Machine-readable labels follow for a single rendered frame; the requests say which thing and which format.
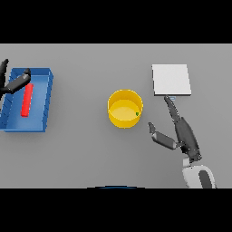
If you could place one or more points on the blue plastic tray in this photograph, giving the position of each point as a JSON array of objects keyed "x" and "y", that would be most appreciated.
[{"x": 26, "y": 99}]

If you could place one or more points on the red beaker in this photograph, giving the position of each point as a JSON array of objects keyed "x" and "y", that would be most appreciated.
[{"x": 27, "y": 99}]

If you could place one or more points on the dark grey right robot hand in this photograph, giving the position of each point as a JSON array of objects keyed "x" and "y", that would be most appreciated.
[{"x": 186, "y": 136}]

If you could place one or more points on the pale square measuring scale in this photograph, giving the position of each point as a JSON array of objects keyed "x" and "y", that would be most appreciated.
[{"x": 171, "y": 79}]

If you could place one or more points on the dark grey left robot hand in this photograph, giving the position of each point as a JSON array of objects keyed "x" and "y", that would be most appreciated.
[{"x": 16, "y": 84}]

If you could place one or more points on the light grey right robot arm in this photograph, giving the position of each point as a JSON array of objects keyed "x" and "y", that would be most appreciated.
[{"x": 199, "y": 177}]

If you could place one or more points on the yellow bowl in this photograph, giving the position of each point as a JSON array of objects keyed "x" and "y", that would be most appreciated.
[{"x": 125, "y": 108}]

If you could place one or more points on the green nut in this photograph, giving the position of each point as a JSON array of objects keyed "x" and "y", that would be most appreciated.
[{"x": 137, "y": 114}]

